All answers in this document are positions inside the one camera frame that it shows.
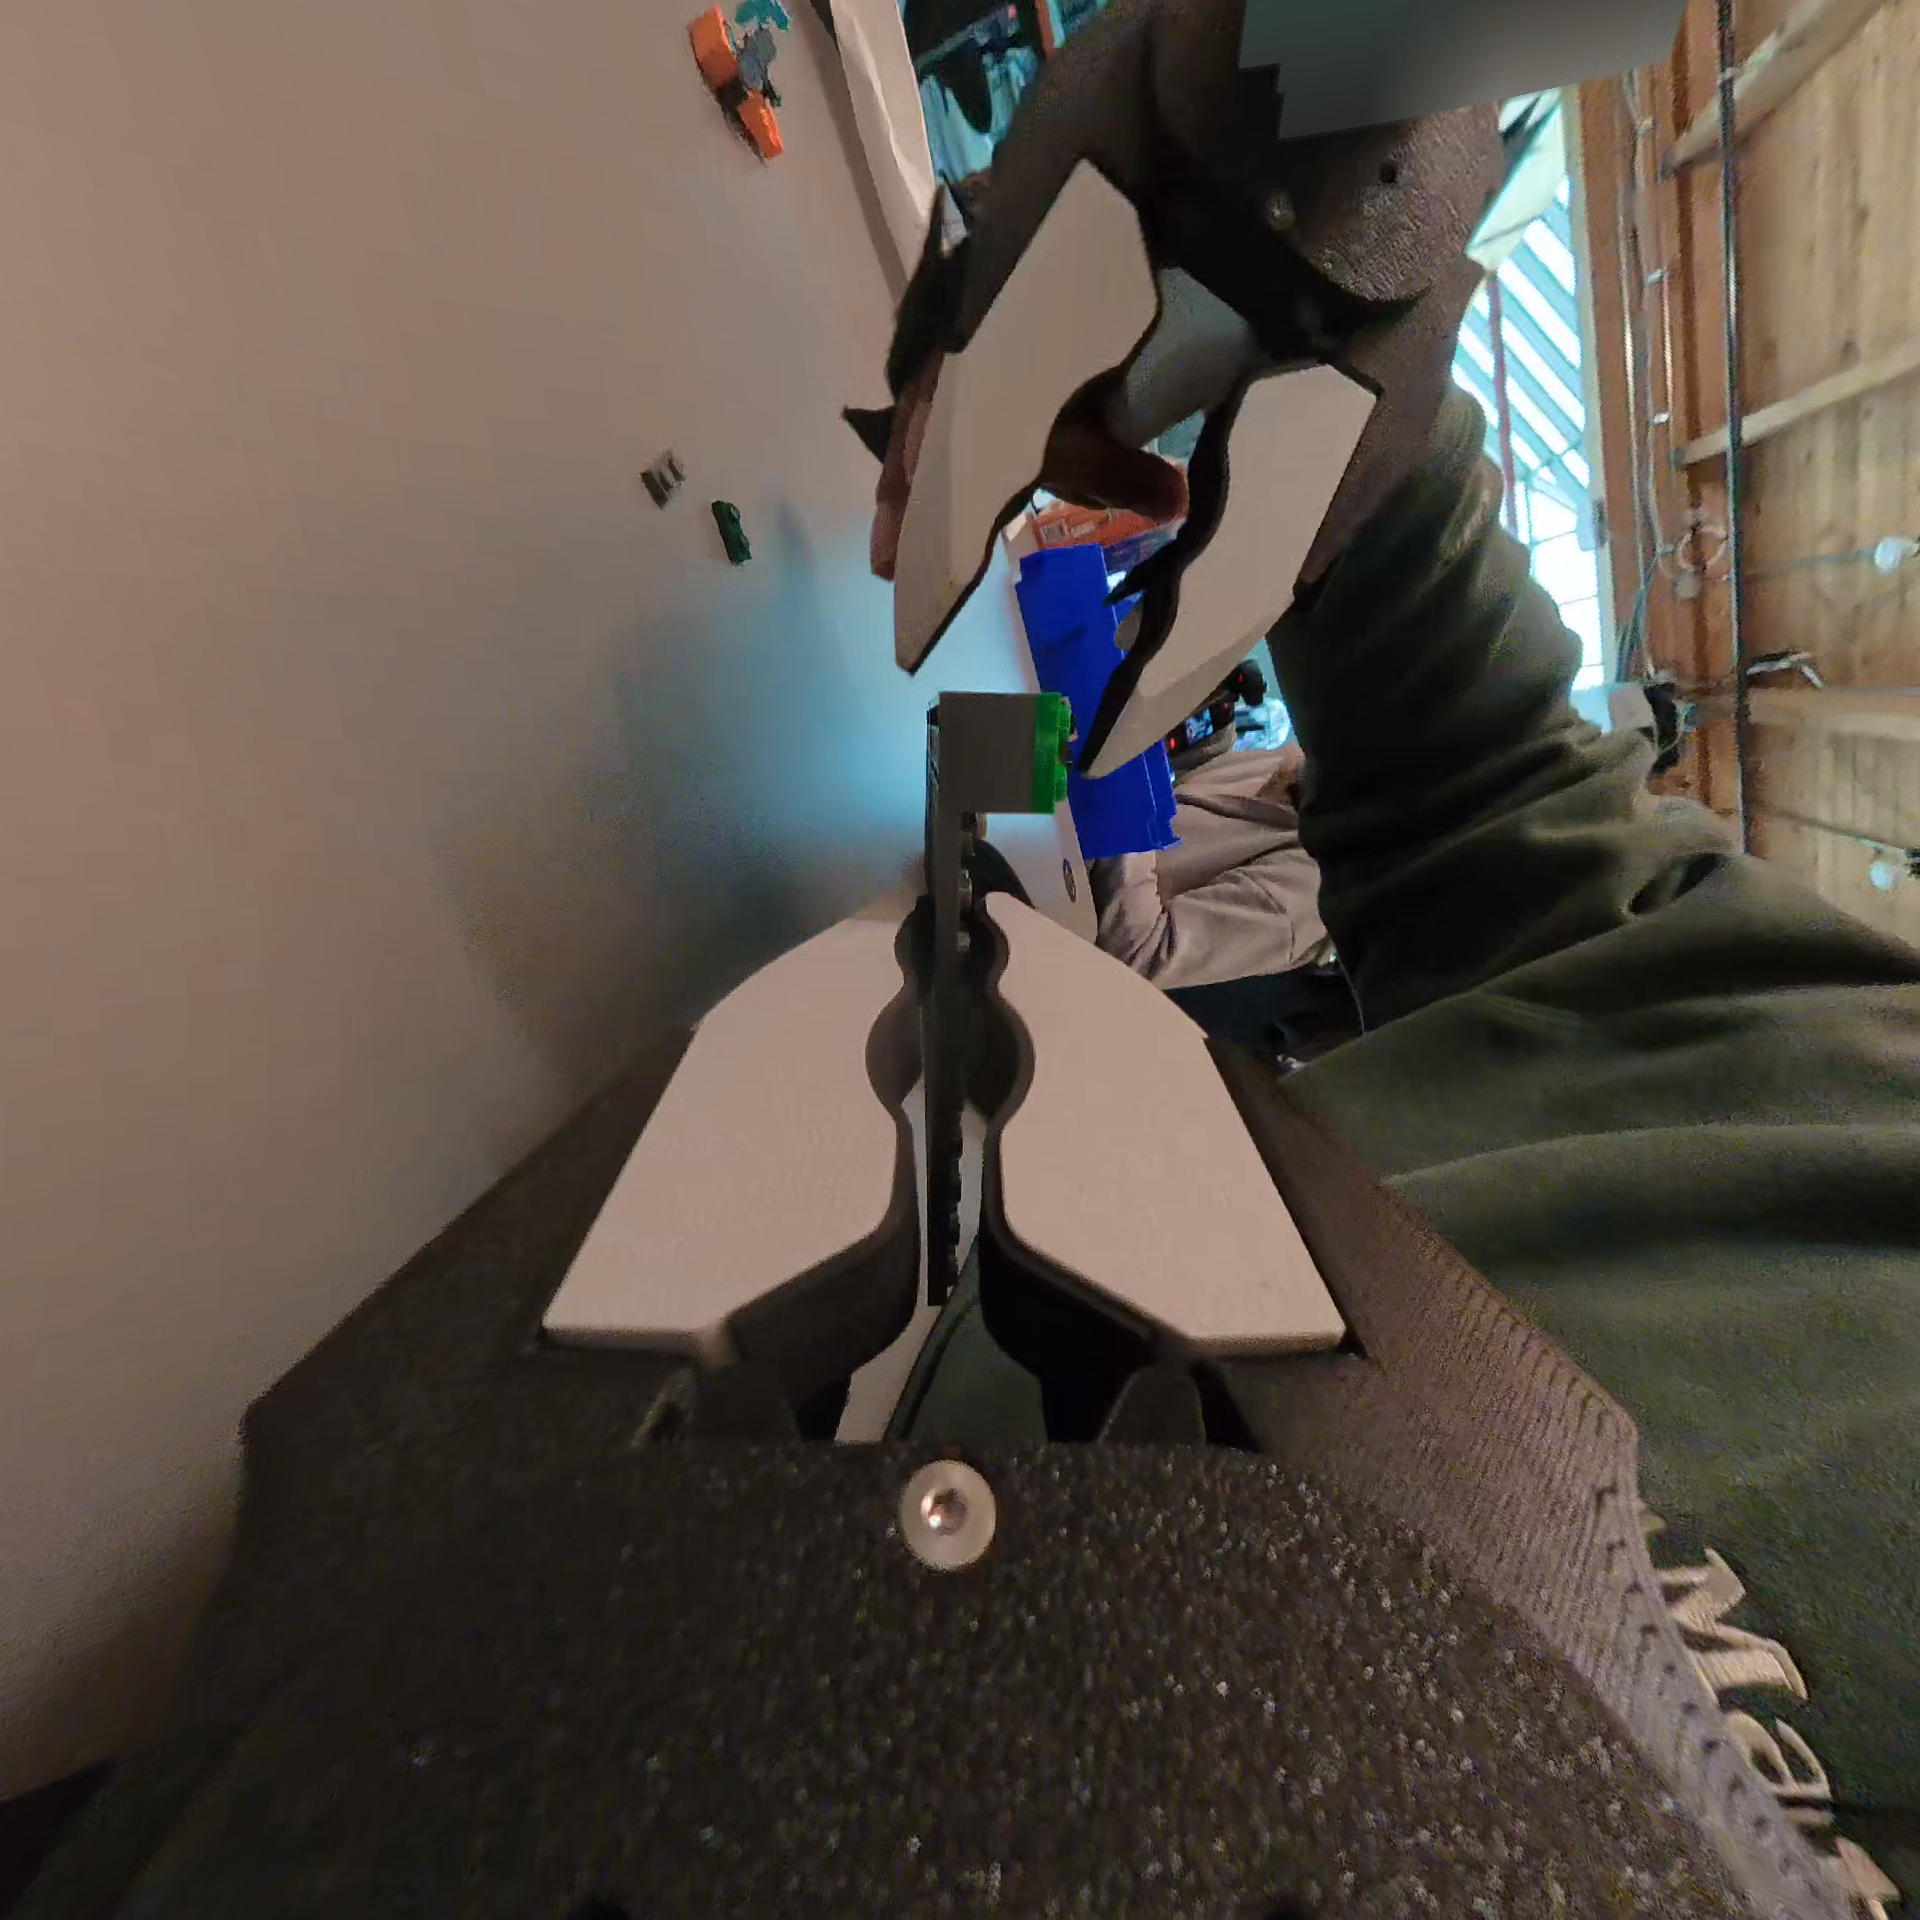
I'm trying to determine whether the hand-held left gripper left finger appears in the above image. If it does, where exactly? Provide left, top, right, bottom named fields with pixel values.
left=539, top=895, right=934, bottom=1443

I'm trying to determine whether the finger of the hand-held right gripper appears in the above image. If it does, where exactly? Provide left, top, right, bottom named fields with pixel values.
left=891, top=158, right=1164, bottom=677
left=1076, top=359, right=1383, bottom=782

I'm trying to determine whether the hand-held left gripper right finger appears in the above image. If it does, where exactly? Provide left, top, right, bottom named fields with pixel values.
left=976, top=895, right=1346, bottom=1436

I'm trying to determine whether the grey baseplate brick build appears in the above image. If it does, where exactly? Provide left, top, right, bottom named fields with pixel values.
left=919, top=690, right=1076, bottom=1308

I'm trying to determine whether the person's right forearm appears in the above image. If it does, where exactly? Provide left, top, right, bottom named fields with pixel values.
left=1267, top=381, right=1920, bottom=1038

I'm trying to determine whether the grey desk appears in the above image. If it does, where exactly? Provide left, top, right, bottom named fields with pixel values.
left=0, top=0, right=1103, bottom=1802

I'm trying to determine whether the person's right hand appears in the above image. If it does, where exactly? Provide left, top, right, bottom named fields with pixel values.
left=871, top=359, right=1194, bottom=583

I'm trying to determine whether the orange printed packet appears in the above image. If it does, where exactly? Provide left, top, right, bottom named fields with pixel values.
left=1031, top=499, right=1180, bottom=554

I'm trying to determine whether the blue plastic bin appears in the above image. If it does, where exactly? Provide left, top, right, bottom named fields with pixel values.
left=1013, top=545, right=1180, bottom=860

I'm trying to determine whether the grey cloth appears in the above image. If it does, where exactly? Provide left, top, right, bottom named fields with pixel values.
left=1092, top=745, right=1336, bottom=993

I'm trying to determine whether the orange toy brick figure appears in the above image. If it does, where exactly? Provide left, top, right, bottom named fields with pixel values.
left=688, top=0, right=794, bottom=163

